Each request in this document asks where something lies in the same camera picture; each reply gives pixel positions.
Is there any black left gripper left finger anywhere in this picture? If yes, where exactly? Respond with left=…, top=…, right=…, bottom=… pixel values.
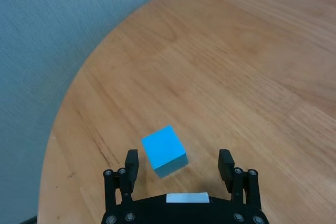
left=103, top=150, right=139, bottom=209

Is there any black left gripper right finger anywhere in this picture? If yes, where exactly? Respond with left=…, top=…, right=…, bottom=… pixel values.
left=217, top=149, right=260, bottom=209

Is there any blue wooden cube block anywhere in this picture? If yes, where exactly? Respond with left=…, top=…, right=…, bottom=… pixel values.
left=141, top=125, right=188, bottom=179

